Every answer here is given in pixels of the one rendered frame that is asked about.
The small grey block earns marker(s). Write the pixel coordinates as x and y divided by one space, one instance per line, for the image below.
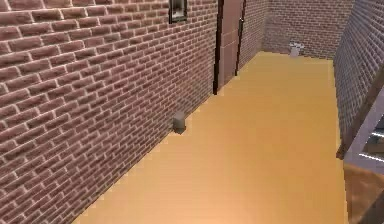
179 122

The brown room door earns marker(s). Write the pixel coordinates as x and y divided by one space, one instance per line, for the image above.
228 40

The small white bin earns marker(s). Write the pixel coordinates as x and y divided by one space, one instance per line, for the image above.
294 49

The dark framed wall picture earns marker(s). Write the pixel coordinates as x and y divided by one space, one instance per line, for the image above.
177 10

